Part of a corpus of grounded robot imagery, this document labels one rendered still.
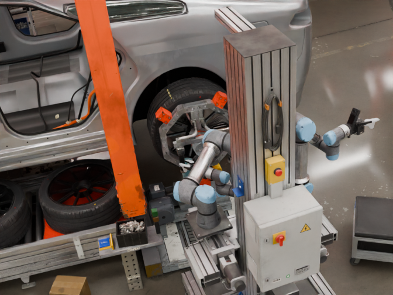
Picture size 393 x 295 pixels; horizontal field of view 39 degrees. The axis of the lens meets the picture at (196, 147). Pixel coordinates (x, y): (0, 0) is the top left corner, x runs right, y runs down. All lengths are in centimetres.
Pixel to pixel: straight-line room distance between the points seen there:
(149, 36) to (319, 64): 326
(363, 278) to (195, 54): 195
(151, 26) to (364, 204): 195
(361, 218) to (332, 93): 230
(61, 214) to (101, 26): 155
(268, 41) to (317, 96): 356
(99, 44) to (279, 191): 128
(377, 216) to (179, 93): 162
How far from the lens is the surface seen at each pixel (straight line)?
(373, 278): 419
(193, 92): 390
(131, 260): 394
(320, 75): 647
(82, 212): 411
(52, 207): 421
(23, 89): 487
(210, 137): 347
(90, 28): 317
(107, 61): 326
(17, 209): 431
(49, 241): 413
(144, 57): 385
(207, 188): 324
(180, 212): 445
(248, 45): 251
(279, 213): 278
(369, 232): 402
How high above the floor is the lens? 312
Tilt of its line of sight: 36 degrees down
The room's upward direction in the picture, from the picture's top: 7 degrees counter-clockwise
